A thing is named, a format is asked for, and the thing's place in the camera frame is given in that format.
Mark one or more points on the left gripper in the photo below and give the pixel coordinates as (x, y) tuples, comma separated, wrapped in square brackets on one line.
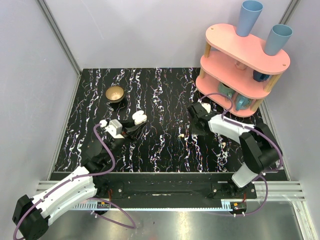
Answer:
[(127, 128)]

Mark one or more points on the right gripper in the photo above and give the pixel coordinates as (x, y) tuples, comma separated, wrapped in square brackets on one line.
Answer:
[(196, 131)]

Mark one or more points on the white earbud charging case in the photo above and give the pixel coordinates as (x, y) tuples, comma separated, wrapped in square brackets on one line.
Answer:
[(139, 117)]

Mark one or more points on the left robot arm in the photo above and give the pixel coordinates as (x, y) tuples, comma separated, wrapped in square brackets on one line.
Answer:
[(33, 215)]

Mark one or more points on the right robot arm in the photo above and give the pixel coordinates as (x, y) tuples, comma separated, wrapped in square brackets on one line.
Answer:
[(259, 147)]

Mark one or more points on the gold bowl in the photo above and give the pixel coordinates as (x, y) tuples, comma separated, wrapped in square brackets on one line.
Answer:
[(115, 94)]

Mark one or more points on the teal mug left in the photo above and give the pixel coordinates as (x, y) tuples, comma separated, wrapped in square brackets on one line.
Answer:
[(226, 90)]

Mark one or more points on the teal mug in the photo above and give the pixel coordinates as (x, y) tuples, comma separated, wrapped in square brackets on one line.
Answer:
[(242, 102), (226, 90)]

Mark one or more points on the teal mug right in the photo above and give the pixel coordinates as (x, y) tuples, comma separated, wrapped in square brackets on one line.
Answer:
[(242, 102)]

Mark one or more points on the pink three-tier shelf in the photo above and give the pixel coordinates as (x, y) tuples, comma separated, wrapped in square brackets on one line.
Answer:
[(217, 65)]

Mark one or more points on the pink small cup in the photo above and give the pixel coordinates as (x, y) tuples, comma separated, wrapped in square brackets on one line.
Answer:
[(239, 65)]

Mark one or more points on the dark blue mug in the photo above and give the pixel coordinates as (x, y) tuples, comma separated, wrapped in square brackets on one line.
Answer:
[(259, 77)]

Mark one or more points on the blue cup right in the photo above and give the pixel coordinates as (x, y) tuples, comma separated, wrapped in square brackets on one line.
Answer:
[(277, 38)]

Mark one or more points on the blue cup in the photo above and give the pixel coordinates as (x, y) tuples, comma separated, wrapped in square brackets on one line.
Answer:
[(277, 38), (249, 13)]

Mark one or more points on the blue cup rear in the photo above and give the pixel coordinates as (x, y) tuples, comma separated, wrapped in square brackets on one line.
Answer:
[(249, 13)]

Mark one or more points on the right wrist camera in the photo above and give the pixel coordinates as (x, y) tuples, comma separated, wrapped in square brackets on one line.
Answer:
[(205, 107)]

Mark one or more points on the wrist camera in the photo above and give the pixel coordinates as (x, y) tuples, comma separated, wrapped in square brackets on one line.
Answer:
[(205, 107), (114, 128)]

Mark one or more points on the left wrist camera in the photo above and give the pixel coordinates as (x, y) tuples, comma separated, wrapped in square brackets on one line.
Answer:
[(114, 128)]

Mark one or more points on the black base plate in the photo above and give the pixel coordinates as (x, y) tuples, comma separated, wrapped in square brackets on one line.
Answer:
[(173, 184)]

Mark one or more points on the aluminium rail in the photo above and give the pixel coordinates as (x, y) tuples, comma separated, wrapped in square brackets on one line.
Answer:
[(272, 191)]

